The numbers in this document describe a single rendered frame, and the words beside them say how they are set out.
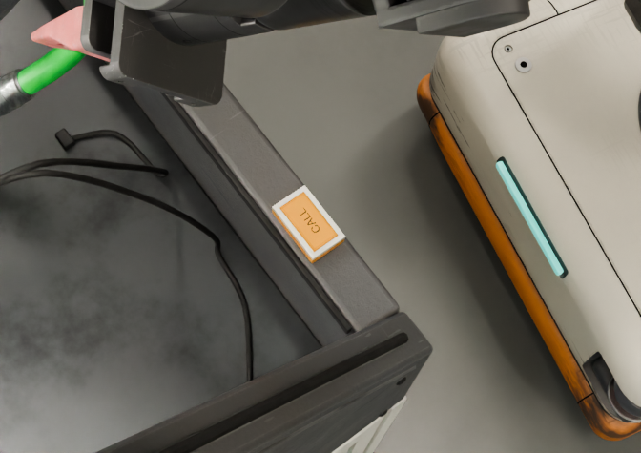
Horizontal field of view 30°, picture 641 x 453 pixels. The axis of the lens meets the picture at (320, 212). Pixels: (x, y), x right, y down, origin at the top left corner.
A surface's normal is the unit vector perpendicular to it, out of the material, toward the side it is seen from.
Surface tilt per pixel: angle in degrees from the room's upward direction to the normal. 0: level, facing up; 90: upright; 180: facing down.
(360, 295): 0
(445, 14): 49
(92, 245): 0
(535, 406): 0
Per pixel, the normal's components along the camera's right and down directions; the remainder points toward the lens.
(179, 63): 0.77, -0.03
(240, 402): 0.59, -0.63
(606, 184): 0.07, -0.36
